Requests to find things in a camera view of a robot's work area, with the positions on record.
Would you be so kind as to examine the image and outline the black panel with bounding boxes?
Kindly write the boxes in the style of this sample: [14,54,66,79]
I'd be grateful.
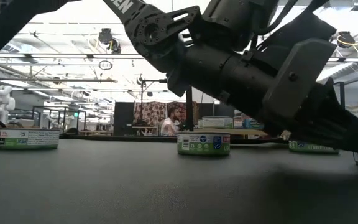
[113,101,135,136]

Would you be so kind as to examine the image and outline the black ceiling cable reel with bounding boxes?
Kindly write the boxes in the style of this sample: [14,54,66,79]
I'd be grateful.
[97,27,122,54]
[336,30,356,49]

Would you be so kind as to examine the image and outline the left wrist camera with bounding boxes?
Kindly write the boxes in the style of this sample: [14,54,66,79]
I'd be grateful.
[256,11,337,119]

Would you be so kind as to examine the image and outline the person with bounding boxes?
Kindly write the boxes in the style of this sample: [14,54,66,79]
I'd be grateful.
[160,107,183,137]

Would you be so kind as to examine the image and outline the black background stand bar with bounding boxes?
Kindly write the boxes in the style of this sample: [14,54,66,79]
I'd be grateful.
[140,74,169,131]

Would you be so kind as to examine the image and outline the black table mat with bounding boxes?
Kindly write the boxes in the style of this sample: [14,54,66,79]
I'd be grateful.
[0,136,358,224]

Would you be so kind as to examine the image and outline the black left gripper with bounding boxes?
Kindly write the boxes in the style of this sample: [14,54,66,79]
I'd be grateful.
[261,77,358,156]

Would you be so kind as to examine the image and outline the black computer case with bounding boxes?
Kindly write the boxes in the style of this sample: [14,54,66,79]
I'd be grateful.
[218,102,236,118]

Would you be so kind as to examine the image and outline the brown patterned cloth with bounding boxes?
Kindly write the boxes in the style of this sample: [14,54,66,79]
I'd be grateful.
[134,101,198,129]

